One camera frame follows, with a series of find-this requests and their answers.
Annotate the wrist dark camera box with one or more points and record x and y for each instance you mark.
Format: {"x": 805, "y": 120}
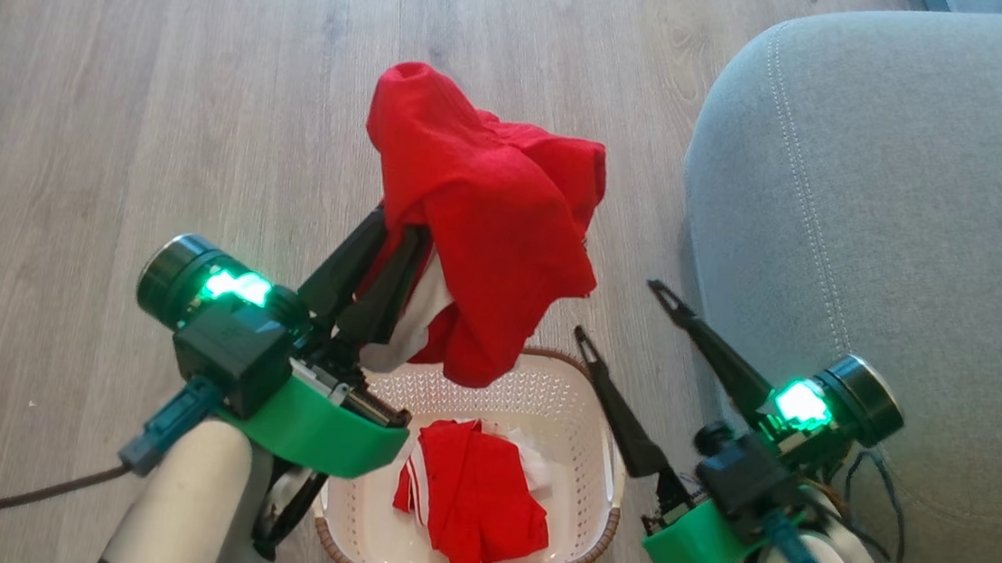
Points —
{"x": 742, "y": 484}
{"x": 232, "y": 353}

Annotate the grey sofa with yellow back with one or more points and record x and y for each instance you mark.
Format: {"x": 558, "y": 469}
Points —
{"x": 906, "y": 217}

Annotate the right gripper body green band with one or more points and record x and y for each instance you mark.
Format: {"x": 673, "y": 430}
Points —
{"x": 858, "y": 403}

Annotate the red garment with white stripes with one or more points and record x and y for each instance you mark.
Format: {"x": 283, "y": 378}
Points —
{"x": 473, "y": 497}

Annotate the cream perforated laundry basket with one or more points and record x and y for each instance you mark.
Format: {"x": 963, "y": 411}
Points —
{"x": 581, "y": 452}

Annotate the left wrist dark camera box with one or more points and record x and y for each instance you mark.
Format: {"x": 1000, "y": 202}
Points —
{"x": 232, "y": 353}

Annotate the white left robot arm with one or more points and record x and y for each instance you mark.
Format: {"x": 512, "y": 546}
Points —
{"x": 182, "y": 508}

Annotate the plain red garment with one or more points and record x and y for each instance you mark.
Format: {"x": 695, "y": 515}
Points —
{"x": 489, "y": 208}

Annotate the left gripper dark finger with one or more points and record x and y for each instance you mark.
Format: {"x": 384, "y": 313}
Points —
{"x": 392, "y": 286}
{"x": 343, "y": 272}

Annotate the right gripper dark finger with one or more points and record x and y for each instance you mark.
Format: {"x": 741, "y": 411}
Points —
{"x": 716, "y": 359}
{"x": 628, "y": 433}

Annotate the right wrist dark camera box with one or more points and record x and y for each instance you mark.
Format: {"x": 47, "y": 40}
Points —
{"x": 742, "y": 484}

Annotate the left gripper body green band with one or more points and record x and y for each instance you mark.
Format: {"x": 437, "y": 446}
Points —
{"x": 315, "y": 433}

